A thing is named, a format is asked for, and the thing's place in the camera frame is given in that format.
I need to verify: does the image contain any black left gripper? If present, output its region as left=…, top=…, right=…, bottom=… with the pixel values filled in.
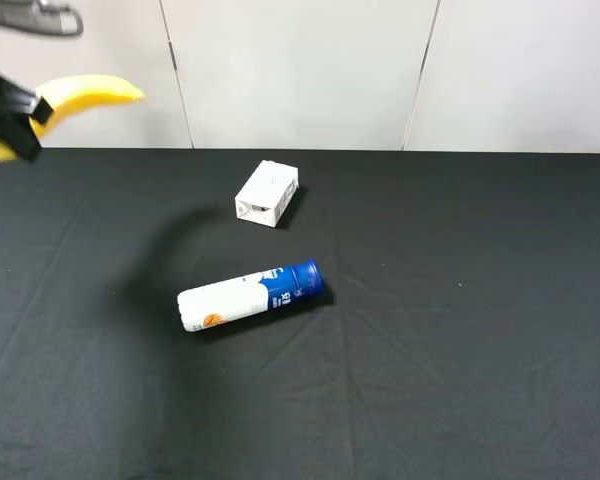
left=0, top=75, right=54, bottom=163

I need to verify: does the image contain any yellow banana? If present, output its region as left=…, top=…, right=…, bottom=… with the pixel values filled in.
left=29, top=75, right=145, bottom=147

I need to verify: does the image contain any small white carton box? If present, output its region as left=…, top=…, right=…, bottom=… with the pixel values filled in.
left=235, top=160, right=299, bottom=228

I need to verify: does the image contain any white and blue bottle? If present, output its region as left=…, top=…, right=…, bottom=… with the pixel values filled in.
left=177, top=260, right=324, bottom=332

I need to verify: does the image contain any black tablecloth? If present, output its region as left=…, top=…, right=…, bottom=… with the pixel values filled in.
left=0, top=150, right=600, bottom=479

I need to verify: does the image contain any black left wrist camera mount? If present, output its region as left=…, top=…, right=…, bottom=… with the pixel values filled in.
left=0, top=0, right=84, bottom=38

